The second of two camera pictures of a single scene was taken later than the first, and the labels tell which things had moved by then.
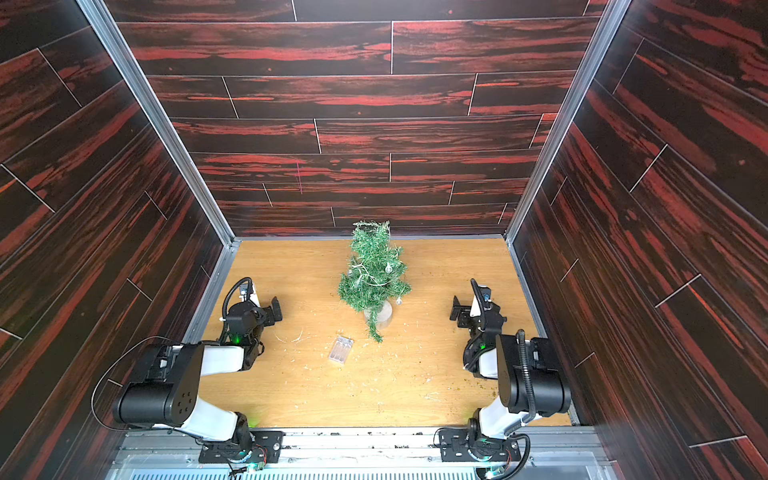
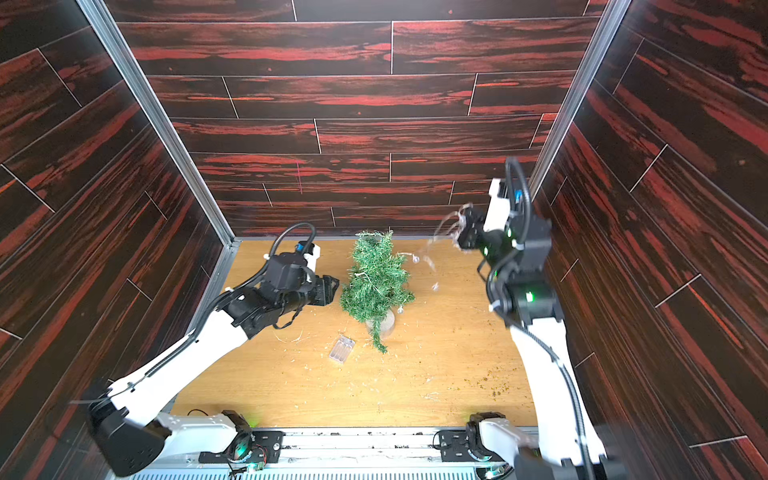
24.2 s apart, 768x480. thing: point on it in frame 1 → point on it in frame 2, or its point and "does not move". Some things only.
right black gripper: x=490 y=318 → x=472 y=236
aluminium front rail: x=554 y=453 does not move
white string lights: x=388 y=266 → x=454 y=226
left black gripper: x=266 y=313 → x=323 y=292
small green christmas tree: x=377 y=277 does not move
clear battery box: x=340 y=349 does not move
